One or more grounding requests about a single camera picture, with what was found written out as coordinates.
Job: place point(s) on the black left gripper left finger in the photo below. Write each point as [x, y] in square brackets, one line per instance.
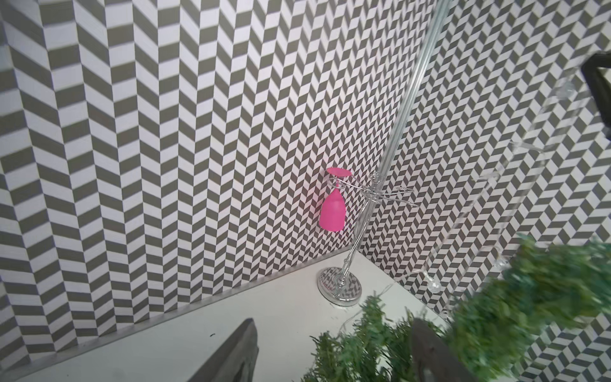
[235, 360]

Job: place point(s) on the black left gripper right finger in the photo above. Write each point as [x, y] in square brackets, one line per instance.
[432, 359]

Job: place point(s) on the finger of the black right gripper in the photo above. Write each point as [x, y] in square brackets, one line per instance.
[599, 86]

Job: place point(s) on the small green christmas tree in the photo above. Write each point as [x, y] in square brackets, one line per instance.
[490, 331]

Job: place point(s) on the pink plastic wine glass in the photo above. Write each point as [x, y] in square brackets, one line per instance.
[333, 209]

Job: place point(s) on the chrome wire glass rack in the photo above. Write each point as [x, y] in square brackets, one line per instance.
[338, 285]

